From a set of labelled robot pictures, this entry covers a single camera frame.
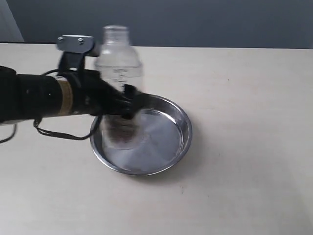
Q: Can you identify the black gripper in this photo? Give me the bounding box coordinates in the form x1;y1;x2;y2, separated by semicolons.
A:
57;52;147;119

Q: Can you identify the clear plastic shaker bottle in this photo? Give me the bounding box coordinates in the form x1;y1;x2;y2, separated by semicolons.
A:
95;25;143;150

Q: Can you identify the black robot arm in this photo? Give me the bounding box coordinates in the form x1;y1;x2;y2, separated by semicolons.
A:
0;52;146;124

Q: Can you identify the round steel tray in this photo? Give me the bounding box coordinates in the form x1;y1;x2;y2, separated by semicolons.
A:
90;94;193;176

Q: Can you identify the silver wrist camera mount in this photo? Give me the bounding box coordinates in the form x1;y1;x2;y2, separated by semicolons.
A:
56;35;101;57

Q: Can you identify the black cable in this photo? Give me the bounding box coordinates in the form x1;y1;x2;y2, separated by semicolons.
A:
0;69;103;144

